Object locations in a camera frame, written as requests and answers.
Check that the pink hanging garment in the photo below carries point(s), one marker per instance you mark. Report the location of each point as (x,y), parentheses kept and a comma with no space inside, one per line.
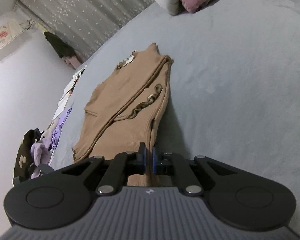
(74,61)

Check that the grey star-patterned curtain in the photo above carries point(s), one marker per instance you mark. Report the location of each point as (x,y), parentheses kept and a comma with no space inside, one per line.
(85,25)

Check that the grey bed sheet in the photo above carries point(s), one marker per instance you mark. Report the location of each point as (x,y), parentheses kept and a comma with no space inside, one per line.
(235,84)

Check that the brown ribbed knit sweater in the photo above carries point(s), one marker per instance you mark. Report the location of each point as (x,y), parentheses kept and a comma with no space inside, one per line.
(127,107)

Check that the beige folded garment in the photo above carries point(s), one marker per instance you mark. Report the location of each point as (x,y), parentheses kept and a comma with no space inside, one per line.
(48,127)

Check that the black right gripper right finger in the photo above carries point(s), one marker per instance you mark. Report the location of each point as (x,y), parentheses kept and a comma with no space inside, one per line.
(236,197)

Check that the purple garment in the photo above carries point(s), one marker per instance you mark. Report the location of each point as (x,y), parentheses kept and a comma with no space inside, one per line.
(60,127)

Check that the dark green hanging garment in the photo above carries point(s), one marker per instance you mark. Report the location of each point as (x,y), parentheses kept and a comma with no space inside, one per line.
(61,48)

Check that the dark patterned garment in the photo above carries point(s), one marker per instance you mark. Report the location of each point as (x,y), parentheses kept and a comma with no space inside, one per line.
(29,157)

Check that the open book with orange spine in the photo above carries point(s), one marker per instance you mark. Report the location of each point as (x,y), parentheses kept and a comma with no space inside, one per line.
(68,91)

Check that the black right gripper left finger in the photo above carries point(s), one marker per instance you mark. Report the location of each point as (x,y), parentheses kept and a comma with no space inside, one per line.
(61,197)

